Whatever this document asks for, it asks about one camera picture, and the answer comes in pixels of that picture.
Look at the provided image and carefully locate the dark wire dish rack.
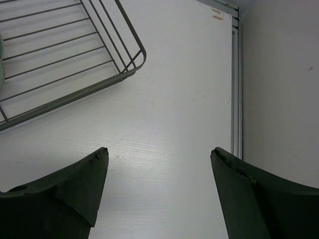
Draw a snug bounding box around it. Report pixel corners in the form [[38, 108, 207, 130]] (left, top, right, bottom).
[[0, 0, 147, 130]]

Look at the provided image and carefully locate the light green floral plate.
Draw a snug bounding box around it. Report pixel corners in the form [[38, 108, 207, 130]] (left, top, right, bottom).
[[0, 34, 5, 89]]

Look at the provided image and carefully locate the aluminium table frame rail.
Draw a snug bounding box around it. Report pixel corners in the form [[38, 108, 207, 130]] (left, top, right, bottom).
[[200, 0, 243, 159]]

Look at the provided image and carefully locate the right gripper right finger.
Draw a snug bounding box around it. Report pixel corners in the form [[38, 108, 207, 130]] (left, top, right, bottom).
[[210, 147, 319, 239]]

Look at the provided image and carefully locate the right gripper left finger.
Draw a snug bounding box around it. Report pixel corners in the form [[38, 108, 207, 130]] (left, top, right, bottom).
[[0, 147, 109, 239]]

